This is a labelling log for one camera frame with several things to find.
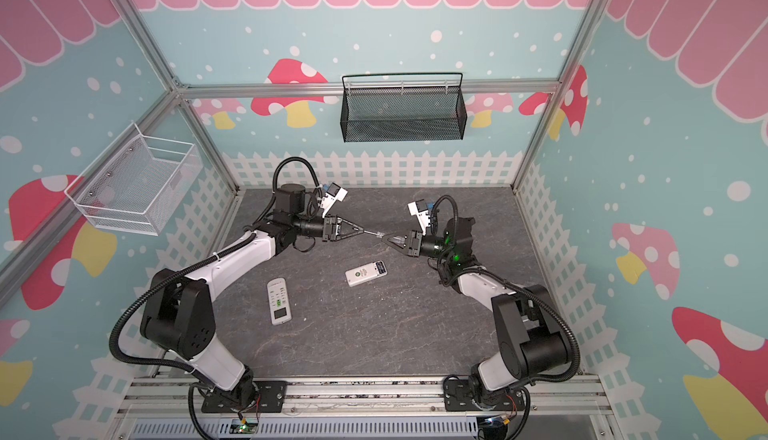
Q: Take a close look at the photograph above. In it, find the clear handle screwdriver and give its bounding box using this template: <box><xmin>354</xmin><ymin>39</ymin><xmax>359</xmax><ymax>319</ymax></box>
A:
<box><xmin>364</xmin><ymin>230</ymin><xmax>394</xmax><ymax>242</ymax></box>

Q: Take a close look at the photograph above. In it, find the white remote with green buttons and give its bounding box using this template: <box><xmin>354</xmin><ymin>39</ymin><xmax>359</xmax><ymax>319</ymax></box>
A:
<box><xmin>267</xmin><ymin>278</ymin><xmax>292</xmax><ymax>325</ymax></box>

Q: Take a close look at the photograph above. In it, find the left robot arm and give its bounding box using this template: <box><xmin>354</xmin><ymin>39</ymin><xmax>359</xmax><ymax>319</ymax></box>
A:
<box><xmin>109</xmin><ymin>173</ymin><xmax>365</xmax><ymax>392</ymax></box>

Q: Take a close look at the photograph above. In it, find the black mesh wall basket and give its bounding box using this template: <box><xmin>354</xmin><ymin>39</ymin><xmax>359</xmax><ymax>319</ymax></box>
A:
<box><xmin>340</xmin><ymin>72</ymin><xmax>468</xmax><ymax>143</ymax></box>

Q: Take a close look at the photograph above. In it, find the white wire wall basket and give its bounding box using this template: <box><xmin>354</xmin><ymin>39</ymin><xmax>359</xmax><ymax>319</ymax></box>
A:
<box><xmin>64</xmin><ymin>124</ymin><xmax>203</xmax><ymax>236</ymax></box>

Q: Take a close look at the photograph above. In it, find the white remote with batteries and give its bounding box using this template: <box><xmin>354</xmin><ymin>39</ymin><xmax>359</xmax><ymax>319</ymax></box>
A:
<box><xmin>345</xmin><ymin>261</ymin><xmax>388</xmax><ymax>287</ymax></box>

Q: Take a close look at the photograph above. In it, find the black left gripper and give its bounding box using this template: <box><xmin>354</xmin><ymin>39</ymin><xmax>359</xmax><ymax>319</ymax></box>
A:
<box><xmin>293</xmin><ymin>213</ymin><xmax>364</xmax><ymax>243</ymax></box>

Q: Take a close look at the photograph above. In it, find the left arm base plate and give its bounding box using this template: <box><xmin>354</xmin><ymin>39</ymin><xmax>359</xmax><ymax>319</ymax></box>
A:
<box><xmin>202</xmin><ymin>380</ymin><xmax>288</xmax><ymax>414</ymax></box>

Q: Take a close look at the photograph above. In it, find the aluminium frame post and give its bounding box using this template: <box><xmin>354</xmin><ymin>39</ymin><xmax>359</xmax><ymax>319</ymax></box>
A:
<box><xmin>110</xmin><ymin>0</ymin><xmax>239</xmax><ymax>195</ymax></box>

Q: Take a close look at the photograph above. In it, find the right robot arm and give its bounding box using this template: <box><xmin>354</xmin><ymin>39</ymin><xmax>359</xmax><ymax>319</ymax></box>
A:
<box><xmin>384</xmin><ymin>195</ymin><xmax>581</xmax><ymax>410</ymax></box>

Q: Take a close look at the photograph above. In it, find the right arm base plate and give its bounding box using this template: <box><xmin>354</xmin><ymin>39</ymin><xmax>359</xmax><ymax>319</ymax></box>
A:
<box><xmin>441</xmin><ymin>375</ymin><xmax>525</xmax><ymax>412</ymax></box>

